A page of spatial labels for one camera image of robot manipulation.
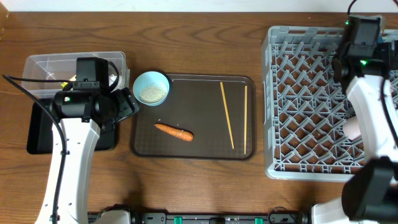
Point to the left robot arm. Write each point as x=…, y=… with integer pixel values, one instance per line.
x=78, y=118

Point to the white tissue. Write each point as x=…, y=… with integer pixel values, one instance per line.
x=113, y=81

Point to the yellow snack wrapper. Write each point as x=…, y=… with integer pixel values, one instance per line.
x=71, y=80

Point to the black rectangular bin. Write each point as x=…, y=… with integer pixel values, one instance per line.
x=40, y=138

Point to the dark brown serving tray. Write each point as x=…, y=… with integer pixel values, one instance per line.
x=195, y=104

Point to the pink cup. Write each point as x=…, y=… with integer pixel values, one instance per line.
x=351, y=128

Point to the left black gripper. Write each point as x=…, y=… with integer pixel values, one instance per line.
x=128, y=103

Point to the orange carrot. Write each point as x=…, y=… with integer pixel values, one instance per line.
x=178, y=133

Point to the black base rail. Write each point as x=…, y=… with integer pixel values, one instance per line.
x=277, y=215

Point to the grey dishwasher rack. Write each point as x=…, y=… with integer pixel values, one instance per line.
x=305, y=109

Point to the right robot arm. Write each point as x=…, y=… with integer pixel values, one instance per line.
x=369, y=196

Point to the light blue small bowl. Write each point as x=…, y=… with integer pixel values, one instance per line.
x=151, y=88

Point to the clear plastic bin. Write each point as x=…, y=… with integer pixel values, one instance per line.
x=63, y=67

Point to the short wooden chopstick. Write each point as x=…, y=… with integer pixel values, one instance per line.
x=227, y=114

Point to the long wooden chopstick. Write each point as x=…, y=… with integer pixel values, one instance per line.
x=245, y=118

